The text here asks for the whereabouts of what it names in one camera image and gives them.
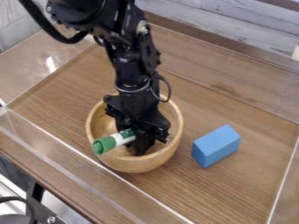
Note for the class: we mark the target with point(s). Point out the clear acrylic tray wall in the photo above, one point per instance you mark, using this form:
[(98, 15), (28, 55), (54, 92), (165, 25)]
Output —
[(51, 84)]

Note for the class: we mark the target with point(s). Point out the blue foam block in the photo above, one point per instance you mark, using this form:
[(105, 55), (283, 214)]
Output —
[(215, 146)]

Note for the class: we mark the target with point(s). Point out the brown wooden bowl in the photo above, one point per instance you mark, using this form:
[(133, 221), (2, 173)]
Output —
[(122, 158)]

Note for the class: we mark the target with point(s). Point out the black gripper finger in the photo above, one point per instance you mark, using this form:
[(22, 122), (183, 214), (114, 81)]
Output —
[(146, 138), (125, 123)]

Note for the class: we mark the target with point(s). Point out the black table leg bracket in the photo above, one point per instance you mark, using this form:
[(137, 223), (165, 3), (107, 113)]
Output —
[(43, 214)]

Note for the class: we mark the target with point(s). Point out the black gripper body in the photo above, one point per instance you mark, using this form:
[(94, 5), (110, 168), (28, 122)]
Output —
[(141, 105)]

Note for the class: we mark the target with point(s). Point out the green and white marker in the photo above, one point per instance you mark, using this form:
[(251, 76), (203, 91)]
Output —
[(107, 143)]

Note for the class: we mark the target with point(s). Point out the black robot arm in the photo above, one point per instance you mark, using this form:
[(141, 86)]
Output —
[(119, 27)]

